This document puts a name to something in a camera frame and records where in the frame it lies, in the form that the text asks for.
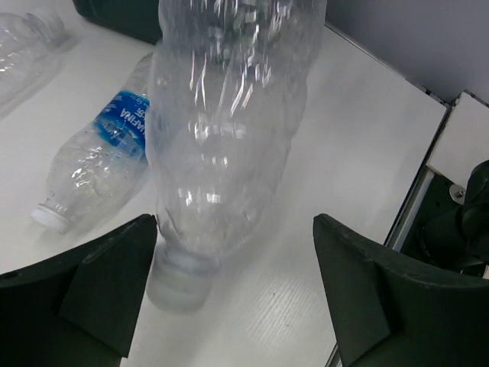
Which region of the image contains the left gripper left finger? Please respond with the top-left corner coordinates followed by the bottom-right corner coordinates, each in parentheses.
top-left (1, 214), bottom-right (157, 366)

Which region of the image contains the clear crushed bottle near bin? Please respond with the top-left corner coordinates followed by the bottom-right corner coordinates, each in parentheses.
top-left (1, 8), bottom-right (65, 109)

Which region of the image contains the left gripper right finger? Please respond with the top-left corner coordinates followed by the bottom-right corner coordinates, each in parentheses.
top-left (313, 214), bottom-right (488, 366)

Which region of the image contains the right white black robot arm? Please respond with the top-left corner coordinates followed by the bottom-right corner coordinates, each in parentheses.
top-left (420, 161), bottom-right (488, 272)

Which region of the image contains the clear bottle blue label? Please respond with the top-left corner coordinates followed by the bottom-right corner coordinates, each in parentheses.
top-left (31, 54), bottom-right (151, 234)

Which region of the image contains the dark green plastic bin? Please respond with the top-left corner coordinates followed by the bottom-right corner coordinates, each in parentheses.
top-left (73, 0), bottom-right (162, 44)

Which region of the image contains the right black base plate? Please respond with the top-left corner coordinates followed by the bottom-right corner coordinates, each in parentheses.
top-left (399, 165), bottom-right (488, 279)

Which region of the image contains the clear bottle white blue cap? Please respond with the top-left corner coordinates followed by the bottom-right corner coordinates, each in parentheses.
top-left (146, 1), bottom-right (326, 313)

